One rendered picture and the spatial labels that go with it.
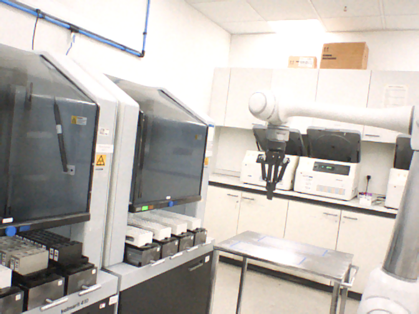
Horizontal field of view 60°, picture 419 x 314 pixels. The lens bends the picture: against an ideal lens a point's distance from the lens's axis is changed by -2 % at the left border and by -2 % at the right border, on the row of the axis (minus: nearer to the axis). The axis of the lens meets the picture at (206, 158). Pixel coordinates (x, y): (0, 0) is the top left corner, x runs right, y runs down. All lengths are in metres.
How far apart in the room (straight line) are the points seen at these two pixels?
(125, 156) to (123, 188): 0.14
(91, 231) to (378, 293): 1.03
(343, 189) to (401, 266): 2.50
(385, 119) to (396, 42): 3.09
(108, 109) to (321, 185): 2.62
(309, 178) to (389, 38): 1.74
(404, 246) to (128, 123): 1.10
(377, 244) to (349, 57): 1.87
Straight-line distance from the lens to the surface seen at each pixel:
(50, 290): 1.34
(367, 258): 3.74
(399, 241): 1.22
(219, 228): 4.11
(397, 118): 1.37
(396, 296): 1.22
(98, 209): 1.52
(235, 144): 4.66
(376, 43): 4.45
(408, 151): 3.94
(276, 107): 1.30
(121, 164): 1.57
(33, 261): 1.36
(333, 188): 3.69
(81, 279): 1.42
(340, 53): 4.16
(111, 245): 1.63
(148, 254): 1.70
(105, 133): 1.48
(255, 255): 1.75
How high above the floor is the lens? 1.32
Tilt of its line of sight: 3 degrees down
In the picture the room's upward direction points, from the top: 7 degrees clockwise
